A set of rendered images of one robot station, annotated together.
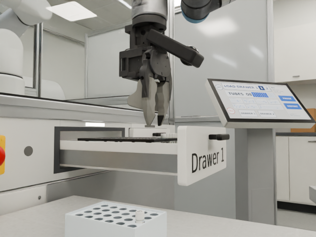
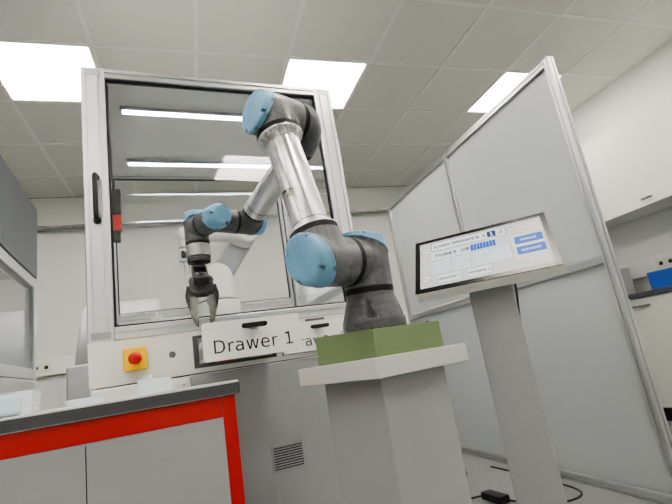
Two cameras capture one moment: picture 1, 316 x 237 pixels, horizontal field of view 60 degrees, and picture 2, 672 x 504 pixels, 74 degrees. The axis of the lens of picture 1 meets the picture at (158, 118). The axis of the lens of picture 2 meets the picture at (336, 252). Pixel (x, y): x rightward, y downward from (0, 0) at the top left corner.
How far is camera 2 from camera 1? 120 cm
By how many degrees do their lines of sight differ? 40
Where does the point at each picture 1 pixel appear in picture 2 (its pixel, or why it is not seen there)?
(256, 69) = (566, 188)
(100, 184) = (245, 376)
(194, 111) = not seen: hidden behind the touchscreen
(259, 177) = (503, 359)
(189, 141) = (208, 333)
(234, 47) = (531, 165)
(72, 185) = (213, 376)
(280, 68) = not seen: outside the picture
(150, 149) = not seen: hidden behind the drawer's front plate
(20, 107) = (164, 328)
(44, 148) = (184, 351)
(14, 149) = (161, 354)
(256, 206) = (507, 401)
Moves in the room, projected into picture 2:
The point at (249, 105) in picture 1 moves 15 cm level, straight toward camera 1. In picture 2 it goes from (457, 265) to (428, 266)
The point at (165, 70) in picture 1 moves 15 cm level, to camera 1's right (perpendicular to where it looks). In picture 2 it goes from (207, 287) to (237, 275)
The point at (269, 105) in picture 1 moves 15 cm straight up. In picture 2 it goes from (489, 257) to (480, 219)
